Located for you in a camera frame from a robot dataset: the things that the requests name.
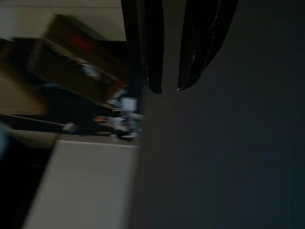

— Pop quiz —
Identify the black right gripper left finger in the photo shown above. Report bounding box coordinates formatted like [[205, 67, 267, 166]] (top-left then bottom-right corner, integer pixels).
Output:
[[121, 0, 165, 94]]

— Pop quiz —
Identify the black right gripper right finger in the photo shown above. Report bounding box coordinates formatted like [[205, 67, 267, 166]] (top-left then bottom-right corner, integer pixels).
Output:
[[177, 0, 239, 92]]

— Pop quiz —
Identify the small white box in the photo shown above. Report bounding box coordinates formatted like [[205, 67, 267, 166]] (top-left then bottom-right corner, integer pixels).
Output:
[[121, 97, 138, 112]]

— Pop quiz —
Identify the brown cardboard box red label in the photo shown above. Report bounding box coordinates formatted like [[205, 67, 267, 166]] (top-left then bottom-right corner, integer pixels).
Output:
[[0, 13, 131, 115]]

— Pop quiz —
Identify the large black floor mat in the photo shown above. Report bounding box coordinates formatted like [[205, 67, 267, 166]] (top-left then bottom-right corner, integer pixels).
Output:
[[0, 38, 143, 144]]

